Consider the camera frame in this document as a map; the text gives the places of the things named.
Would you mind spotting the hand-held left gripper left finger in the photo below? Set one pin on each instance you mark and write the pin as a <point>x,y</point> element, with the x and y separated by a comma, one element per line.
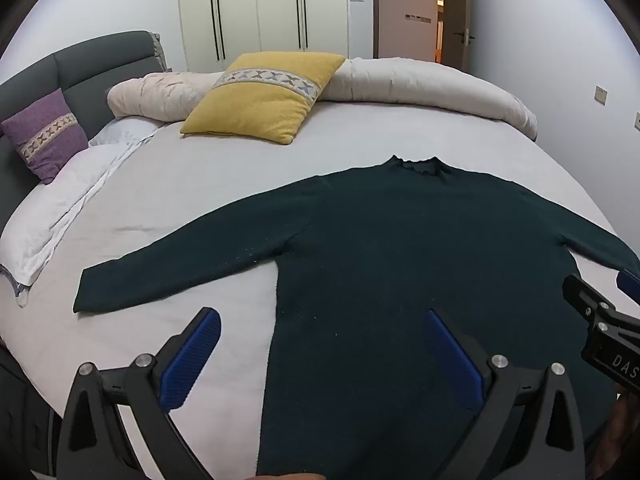
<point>192,355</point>

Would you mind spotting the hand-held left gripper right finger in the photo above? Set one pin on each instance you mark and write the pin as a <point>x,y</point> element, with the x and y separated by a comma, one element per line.
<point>452,355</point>

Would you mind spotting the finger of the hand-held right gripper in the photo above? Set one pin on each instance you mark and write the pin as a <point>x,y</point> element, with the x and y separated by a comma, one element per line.
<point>587,305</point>
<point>631,284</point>

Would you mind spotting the dark green sweater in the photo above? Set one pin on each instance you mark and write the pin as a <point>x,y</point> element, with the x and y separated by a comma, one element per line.
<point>400,240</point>

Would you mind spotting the white bed pillow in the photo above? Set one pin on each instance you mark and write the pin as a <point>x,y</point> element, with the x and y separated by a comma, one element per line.
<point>60,200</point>

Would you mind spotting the bed with white sheet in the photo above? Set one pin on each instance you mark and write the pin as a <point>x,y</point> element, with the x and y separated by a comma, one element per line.
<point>350,135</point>

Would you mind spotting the yellow patterned pillow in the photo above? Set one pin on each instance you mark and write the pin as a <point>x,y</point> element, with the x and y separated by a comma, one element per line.
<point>260,105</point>

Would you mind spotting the purple patterned pillow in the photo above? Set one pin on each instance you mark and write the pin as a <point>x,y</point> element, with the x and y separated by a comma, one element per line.
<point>47,135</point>

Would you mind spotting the cream rolled duvet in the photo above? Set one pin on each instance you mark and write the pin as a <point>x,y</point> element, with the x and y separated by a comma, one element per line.
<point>425,85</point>

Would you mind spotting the grey upholstered headboard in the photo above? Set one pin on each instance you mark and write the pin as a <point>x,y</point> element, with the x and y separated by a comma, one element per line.
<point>75,75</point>

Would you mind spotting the wooden door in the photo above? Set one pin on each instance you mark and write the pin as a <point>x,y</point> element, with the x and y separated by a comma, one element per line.
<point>457,15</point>

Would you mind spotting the cream wardrobe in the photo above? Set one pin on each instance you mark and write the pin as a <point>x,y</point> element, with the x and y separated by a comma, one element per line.
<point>265,5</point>

